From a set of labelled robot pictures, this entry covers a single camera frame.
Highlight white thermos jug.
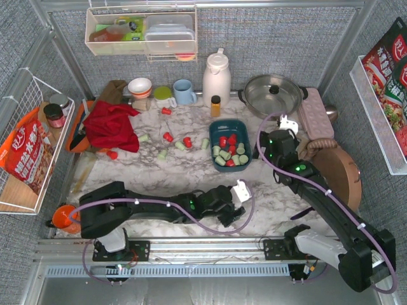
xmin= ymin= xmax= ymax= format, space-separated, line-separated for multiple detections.
xmin=202 ymin=48 xmax=231 ymax=107

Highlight red capsule cluster front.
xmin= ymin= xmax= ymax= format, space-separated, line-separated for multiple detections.
xmin=226 ymin=159 xmax=235 ymax=167

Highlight brown cloth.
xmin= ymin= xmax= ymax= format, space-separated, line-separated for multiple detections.
xmin=97 ymin=80 xmax=127 ymax=105

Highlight green capsule cluster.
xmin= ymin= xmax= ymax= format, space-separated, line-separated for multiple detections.
xmin=238 ymin=154 xmax=249 ymax=165
xmin=212 ymin=146 xmax=221 ymax=157

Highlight glass spice jar lying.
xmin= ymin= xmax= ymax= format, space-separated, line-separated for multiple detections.
xmin=132 ymin=98 xmax=151 ymax=111

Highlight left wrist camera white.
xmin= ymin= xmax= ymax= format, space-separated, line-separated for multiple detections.
xmin=230 ymin=179 xmax=252 ymax=204

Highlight clear plastic containers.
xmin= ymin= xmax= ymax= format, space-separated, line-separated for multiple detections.
xmin=144 ymin=14 xmax=195 ymax=54

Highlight green capsule by cloth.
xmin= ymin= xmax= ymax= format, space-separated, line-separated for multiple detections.
xmin=138 ymin=134 xmax=149 ymax=142

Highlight wall wire basket top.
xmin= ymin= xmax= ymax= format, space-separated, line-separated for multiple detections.
xmin=85 ymin=3 xmax=198 ymax=62

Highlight orange spice bottle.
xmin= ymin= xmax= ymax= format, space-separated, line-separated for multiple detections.
xmin=210 ymin=95 xmax=221 ymax=117

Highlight teal storage basket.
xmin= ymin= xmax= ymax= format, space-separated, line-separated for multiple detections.
xmin=209 ymin=119 xmax=252 ymax=173

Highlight round wooden board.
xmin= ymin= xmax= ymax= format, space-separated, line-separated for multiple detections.
xmin=312 ymin=147 xmax=362 ymax=212

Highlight steel pot with lid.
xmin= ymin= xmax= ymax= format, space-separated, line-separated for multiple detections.
xmin=237 ymin=74 xmax=309 ymax=120

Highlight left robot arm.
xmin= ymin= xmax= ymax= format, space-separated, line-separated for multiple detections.
xmin=79 ymin=180 xmax=252 ymax=253

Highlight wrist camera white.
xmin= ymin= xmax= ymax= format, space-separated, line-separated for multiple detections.
xmin=230 ymin=179 xmax=252 ymax=204
xmin=279 ymin=115 xmax=299 ymax=135

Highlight blue mug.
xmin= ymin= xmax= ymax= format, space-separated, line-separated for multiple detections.
xmin=173 ymin=79 xmax=197 ymax=105

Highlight right white rack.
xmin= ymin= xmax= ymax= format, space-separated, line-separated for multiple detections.
xmin=349 ymin=55 xmax=406 ymax=175

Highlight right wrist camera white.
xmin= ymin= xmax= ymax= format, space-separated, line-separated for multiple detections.
xmin=279 ymin=115 xmax=299 ymax=135

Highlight green capsule mid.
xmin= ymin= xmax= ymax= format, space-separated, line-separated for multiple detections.
xmin=157 ymin=149 xmax=167 ymax=160

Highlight cork mat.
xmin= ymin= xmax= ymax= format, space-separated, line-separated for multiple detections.
xmin=296 ymin=136 xmax=310 ymax=159

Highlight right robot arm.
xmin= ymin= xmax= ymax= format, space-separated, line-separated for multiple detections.
xmin=256 ymin=130 xmax=398 ymax=294

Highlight red cloth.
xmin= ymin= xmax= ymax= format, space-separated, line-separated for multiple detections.
xmin=83 ymin=100 xmax=140 ymax=153

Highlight red capsule cluster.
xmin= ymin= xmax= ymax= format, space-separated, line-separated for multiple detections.
xmin=228 ymin=133 xmax=237 ymax=145
xmin=226 ymin=159 xmax=235 ymax=167
xmin=228 ymin=145 xmax=237 ymax=156

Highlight green lid white cup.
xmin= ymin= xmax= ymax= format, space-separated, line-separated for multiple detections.
xmin=153 ymin=86 xmax=177 ymax=109

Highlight pink egg tray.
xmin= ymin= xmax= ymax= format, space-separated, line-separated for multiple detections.
xmin=298 ymin=87 xmax=335 ymax=140

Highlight orange tray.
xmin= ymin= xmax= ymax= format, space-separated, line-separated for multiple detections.
xmin=65 ymin=103 xmax=90 ymax=153

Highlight red capsule back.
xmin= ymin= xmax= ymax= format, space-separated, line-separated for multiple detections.
xmin=162 ymin=107 xmax=172 ymax=115

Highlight red snack bags right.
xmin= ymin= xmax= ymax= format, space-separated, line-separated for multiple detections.
xmin=362 ymin=17 xmax=406 ymax=156

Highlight white orange bowl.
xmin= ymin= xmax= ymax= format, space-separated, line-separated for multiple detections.
xmin=127 ymin=78 xmax=152 ymax=98

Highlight orange cup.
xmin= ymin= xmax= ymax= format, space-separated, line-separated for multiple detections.
xmin=51 ymin=205 xmax=81 ymax=234

